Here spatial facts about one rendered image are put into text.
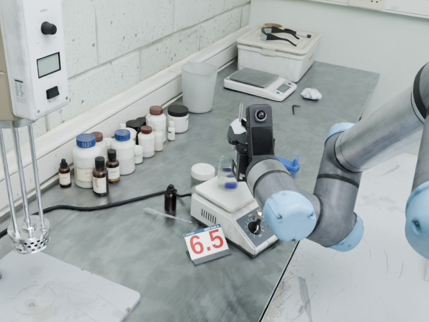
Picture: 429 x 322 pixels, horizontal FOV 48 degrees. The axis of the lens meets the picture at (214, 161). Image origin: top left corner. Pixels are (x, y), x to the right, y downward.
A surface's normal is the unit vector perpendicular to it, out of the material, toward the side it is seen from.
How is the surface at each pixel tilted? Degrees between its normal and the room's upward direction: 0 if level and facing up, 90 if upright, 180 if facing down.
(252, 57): 93
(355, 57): 90
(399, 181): 0
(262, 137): 61
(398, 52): 90
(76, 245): 0
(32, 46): 90
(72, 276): 0
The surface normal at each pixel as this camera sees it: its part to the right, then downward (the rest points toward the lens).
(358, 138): -0.98, 0.10
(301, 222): 0.20, 0.48
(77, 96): 0.91, 0.26
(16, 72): -0.41, 0.42
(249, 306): 0.07, -0.87
